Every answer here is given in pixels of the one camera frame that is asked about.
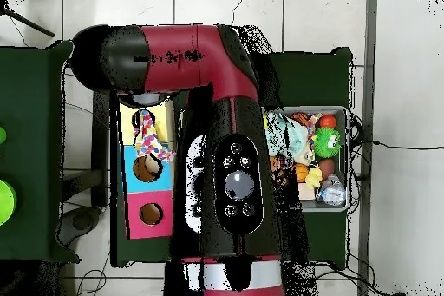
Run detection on clear mesh bin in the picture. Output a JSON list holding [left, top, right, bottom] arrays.
[[263, 105, 353, 214]]

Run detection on bright green cup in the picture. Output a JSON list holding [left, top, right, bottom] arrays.
[[0, 178, 18, 227]]

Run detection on colourful polka dot cloth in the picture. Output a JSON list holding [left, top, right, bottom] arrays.
[[132, 108, 176, 165]]

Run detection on wooden box with three holes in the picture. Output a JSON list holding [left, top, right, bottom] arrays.
[[117, 97, 179, 241]]

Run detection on black upright panel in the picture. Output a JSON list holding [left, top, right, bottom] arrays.
[[89, 89, 111, 208]]

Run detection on green cloth side table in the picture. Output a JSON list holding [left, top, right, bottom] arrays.
[[0, 40, 76, 264]]

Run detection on green spiky ball with eyes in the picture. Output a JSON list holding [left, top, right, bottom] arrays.
[[313, 126, 343, 158]]

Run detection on dark green table cloth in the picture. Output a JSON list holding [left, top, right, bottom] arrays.
[[109, 45, 355, 269]]

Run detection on mint green cloth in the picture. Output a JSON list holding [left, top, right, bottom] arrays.
[[266, 111, 311, 160]]

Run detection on black tripod leg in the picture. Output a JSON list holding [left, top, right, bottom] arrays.
[[0, 0, 56, 39]]

